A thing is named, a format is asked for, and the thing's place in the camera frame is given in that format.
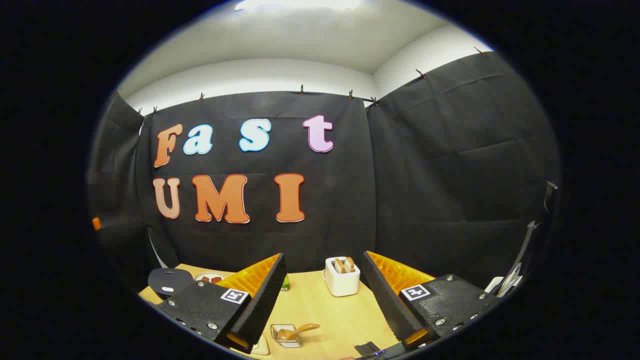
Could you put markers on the cream tray of rice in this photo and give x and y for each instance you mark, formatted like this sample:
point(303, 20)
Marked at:
point(260, 346)

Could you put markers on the white toaster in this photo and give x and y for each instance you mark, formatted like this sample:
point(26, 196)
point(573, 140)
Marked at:
point(342, 285)

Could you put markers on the dark grey rice cooker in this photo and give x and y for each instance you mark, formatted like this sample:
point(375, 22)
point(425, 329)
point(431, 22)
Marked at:
point(170, 282)

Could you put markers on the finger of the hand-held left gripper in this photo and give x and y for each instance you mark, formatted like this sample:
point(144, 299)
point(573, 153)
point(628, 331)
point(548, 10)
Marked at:
point(96, 223)

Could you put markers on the toasted bread slice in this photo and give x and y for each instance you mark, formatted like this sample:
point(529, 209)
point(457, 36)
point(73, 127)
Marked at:
point(349, 263)
point(339, 265)

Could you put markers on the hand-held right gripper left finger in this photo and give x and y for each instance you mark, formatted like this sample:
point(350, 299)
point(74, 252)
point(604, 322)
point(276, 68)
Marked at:
point(265, 300)

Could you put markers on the black backdrop cloth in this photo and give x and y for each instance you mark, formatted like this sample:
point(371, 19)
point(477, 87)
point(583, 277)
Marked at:
point(400, 200)

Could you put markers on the long ceiling light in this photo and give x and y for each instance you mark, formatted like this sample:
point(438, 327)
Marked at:
point(300, 4)

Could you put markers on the green drink bottle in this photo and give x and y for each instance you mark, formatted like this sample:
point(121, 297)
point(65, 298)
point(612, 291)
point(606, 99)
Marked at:
point(285, 283)

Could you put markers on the wooden spoon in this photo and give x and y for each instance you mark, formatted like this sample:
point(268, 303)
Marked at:
point(287, 334)

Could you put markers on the round white plate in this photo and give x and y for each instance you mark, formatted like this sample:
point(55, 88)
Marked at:
point(207, 274)

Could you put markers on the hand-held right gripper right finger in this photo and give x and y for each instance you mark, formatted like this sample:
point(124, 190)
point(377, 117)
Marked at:
point(385, 300)

